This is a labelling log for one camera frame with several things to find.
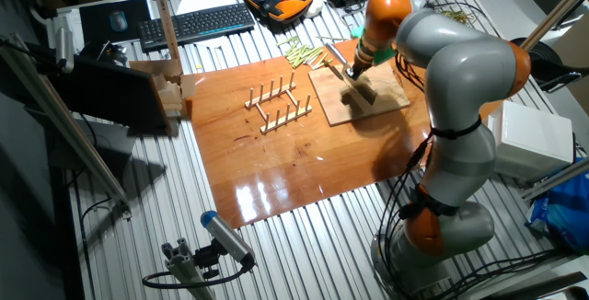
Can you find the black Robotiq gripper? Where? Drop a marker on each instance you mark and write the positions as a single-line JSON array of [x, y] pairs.
[[362, 64]]

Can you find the steel cleaver knife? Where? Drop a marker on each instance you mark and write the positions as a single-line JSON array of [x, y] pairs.
[[338, 58]]

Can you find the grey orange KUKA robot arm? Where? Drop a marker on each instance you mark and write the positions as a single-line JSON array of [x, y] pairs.
[[465, 61]]

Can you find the pile of cut garlic stalks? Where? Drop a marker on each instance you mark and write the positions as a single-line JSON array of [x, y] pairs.
[[301, 54]]

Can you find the pile of green garlic leaves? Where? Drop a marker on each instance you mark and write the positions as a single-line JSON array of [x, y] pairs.
[[455, 16]]

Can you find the light wooden cutting board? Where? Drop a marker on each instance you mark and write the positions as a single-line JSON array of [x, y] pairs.
[[331, 107]]

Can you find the thin grey stick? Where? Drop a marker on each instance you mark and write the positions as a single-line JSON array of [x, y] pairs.
[[331, 38]]

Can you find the white egg-shaped object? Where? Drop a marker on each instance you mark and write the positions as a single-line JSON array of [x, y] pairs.
[[314, 8]]

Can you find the wooden peg dish rack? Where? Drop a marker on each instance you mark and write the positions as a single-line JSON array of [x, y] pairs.
[[276, 123]]

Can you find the large reddish wooden board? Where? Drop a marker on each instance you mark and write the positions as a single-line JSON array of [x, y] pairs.
[[276, 176]]

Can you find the black computer keyboard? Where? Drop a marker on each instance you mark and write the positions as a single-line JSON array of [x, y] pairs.
[[198, 24]]

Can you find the brown cardboard pieces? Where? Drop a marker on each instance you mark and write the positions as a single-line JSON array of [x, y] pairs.
[[170, 93]]

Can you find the white plastic drawer box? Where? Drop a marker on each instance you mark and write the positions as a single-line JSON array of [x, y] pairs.
[[534, 139]]

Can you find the black office chair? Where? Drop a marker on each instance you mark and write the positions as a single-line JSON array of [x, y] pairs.
[[552, 67]]

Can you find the black mouse pad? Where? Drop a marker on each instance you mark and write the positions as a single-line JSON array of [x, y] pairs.
[[138, 19]]

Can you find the black flat monitor panel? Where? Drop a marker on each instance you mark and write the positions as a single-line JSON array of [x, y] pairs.
[[115, 93]]

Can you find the grey computer mouse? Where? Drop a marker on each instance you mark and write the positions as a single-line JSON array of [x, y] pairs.
[[118, 21]]

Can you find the blue plastic bag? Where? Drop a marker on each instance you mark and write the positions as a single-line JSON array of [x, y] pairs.
[[566, 208]]

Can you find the small black device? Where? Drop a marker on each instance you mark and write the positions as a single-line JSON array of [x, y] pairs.
[[103, 51]]

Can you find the green printed wrist mount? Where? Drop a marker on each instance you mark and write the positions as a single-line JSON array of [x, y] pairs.
[[385, 55]]

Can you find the wooden upright post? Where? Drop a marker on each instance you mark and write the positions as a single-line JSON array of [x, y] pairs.
[[163, 14]]

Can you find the slanted wooden frame beam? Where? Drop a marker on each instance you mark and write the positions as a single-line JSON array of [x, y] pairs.
[[552, 12]]

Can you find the grey camera with blue cap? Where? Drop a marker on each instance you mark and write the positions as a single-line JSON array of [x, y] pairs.
[[225, 235]]

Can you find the low aluminium frame beam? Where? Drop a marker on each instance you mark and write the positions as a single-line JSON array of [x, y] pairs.
[[552, 180]]

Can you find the aluminium profile camera mount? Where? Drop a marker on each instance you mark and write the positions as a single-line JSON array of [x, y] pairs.
[[184, 268]]

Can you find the slanted aluminium frame beam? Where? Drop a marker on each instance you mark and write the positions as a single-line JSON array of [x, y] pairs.
[[69, 130]]

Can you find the silver camera on frame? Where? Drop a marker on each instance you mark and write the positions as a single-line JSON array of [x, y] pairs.
[[64, 49]]

